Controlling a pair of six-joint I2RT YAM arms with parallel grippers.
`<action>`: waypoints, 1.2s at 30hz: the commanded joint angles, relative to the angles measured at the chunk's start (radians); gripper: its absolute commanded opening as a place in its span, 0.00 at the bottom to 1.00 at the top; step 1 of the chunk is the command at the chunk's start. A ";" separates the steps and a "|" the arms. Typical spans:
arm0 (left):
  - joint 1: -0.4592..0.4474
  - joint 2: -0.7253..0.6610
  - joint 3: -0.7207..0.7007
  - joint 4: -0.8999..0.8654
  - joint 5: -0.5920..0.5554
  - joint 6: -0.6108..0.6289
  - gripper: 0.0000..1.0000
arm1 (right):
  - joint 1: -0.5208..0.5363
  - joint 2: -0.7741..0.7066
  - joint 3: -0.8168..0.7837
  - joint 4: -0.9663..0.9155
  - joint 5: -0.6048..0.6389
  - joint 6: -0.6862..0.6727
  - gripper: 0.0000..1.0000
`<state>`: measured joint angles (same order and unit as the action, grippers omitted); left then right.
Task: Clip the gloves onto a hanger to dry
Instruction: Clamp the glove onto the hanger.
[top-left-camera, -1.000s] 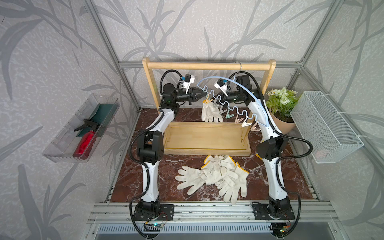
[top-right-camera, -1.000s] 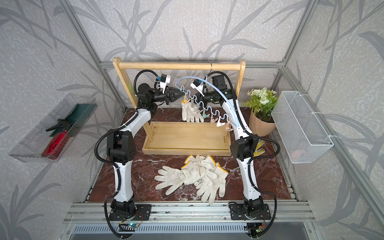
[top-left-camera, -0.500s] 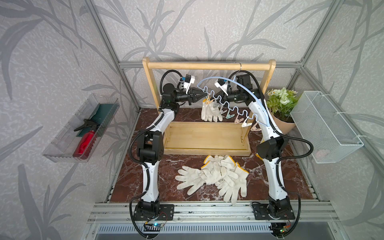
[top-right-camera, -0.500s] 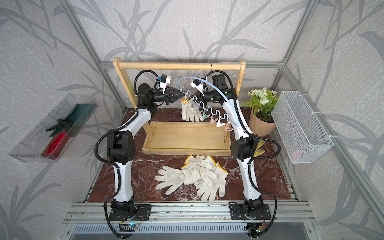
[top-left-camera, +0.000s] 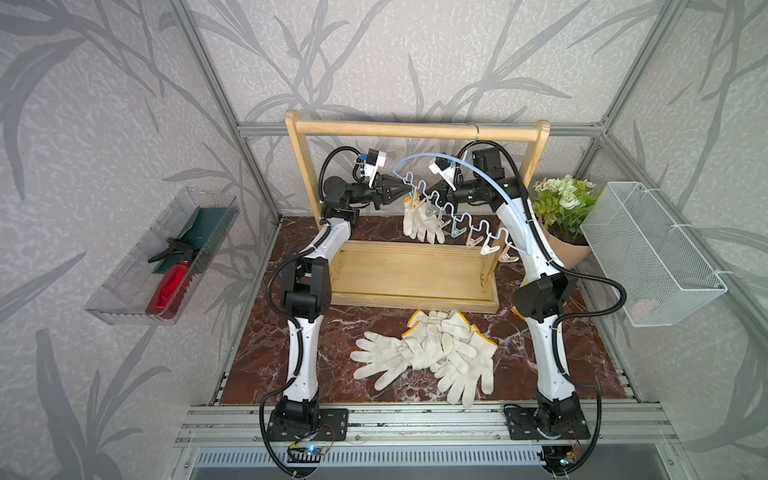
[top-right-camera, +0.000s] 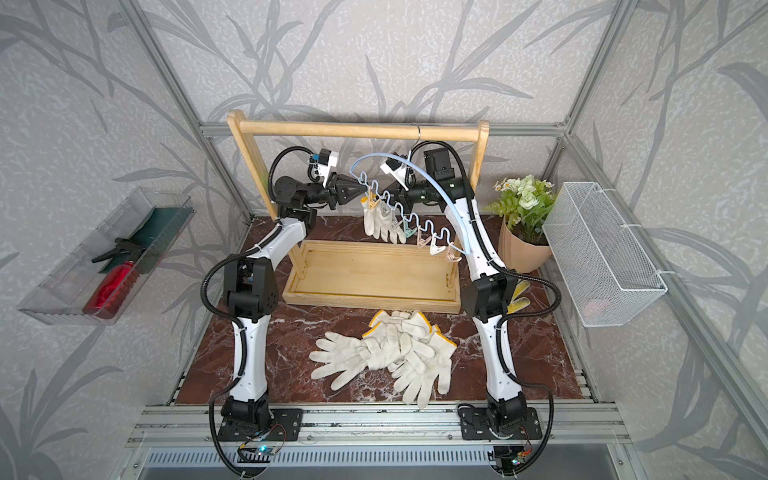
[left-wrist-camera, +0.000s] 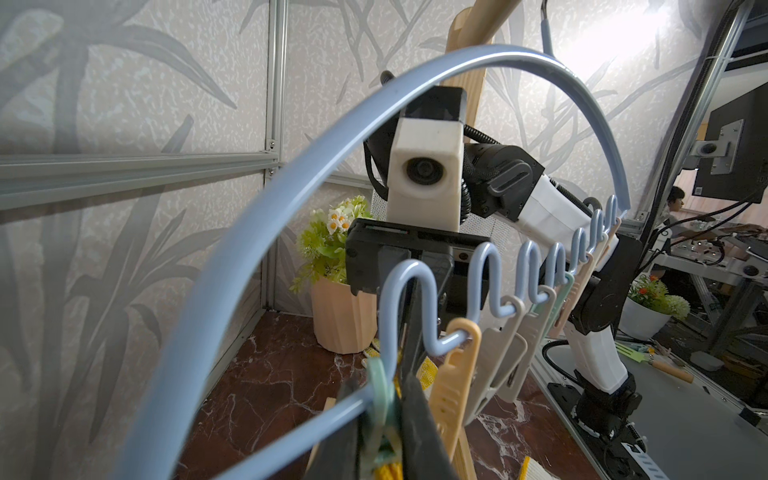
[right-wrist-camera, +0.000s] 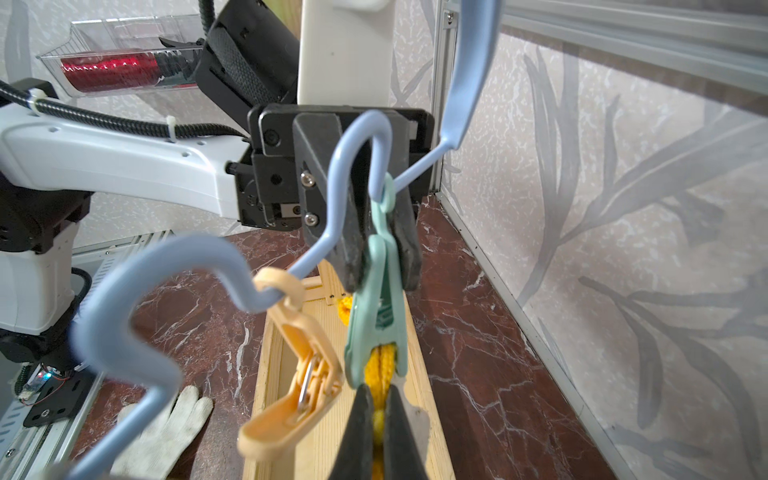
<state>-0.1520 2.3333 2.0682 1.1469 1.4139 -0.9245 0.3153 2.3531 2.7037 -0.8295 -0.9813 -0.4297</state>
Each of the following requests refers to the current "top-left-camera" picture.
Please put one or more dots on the potted white flower plant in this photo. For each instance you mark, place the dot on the potted white flower plant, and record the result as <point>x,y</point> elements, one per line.
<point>561,205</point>

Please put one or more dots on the green trowel in tray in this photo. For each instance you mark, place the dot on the green trowel in tray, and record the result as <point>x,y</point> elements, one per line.
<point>197,231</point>

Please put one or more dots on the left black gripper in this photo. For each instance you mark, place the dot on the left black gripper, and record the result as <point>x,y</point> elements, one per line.
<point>379,196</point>

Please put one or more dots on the clear plastic wall tray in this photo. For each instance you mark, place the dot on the clear plastic wall tray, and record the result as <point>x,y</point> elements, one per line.
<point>157,278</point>

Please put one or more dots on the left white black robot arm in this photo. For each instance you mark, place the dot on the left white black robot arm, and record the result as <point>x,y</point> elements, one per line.
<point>306,290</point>

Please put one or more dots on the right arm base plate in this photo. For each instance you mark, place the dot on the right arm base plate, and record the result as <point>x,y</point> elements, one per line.
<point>559,421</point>

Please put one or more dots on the white glove far left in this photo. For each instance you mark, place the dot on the white glove far left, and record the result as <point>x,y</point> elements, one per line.
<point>388,356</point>

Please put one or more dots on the blue clip hanger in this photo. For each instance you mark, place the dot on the blue clip hanger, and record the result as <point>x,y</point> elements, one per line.
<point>519,229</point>

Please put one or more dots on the white glove pile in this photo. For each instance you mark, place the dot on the white glove pile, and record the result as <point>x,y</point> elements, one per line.
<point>460,374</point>
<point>433,341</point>

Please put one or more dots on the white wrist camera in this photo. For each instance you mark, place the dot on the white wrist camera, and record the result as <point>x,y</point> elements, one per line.
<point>372,161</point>
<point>445,167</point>

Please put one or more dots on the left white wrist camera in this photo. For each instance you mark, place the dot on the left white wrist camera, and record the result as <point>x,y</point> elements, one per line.
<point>372,161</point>

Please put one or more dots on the red spray bottle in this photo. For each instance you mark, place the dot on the red spray bottle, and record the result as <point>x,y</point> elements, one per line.
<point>166,301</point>

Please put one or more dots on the wooden hanging rack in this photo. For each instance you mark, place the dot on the wooden hanging rack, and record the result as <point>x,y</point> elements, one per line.
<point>408,275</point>

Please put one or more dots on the aluminium front rail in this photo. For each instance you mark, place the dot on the aluminium front rail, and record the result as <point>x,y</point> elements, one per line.
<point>400,424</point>

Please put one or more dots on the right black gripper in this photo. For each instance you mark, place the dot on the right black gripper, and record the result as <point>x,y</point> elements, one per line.
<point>446,192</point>

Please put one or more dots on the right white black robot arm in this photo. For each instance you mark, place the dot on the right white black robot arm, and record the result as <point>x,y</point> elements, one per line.
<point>548,284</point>

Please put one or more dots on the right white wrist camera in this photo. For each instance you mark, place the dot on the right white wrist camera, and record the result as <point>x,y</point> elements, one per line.
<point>445,167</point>

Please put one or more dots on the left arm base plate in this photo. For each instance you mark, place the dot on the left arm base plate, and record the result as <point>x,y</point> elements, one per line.
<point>330,424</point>

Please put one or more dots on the white wire basket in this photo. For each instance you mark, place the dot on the white wire basket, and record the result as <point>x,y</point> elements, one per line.
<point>639,244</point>

